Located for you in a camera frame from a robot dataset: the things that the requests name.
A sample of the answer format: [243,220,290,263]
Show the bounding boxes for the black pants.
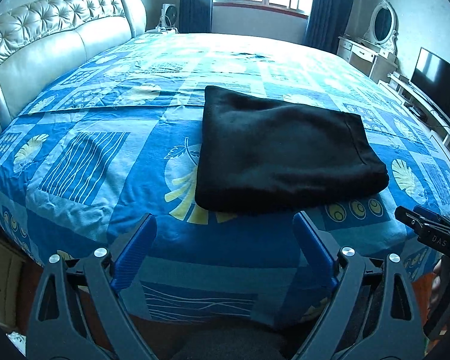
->
[195,85,389,215]

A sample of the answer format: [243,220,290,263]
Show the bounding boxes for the person right hand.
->
[428,259,442,309]

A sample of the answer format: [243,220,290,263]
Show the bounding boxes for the wooden cabinet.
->
[0,232,43,333]

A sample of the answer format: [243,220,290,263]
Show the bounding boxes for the blue patterned bed sheet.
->
[0,31,450,326]

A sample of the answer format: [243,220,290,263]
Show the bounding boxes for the white tv stand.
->
[379,73,450,158]

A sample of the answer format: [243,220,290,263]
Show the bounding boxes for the black flat television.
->
[410,47,450,121]

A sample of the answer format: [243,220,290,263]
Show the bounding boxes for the white dressing table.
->
[337,36,398,83]

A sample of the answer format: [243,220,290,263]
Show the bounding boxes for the white oval vanity mirror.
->
[363,0,398,55]

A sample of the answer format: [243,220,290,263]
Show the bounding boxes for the white tufted leather headboard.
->
[0,0,147,134]

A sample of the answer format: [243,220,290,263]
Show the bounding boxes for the white desk fan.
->
[158,3,178,30]

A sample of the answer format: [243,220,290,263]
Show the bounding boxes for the left blue curtain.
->
[178,0,213,33]

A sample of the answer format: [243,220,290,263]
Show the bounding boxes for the blue curtain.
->
[302,0,353,54]
[178,0,213,33]

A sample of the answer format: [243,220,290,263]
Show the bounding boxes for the right blue curtain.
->
[302,0,353,54]

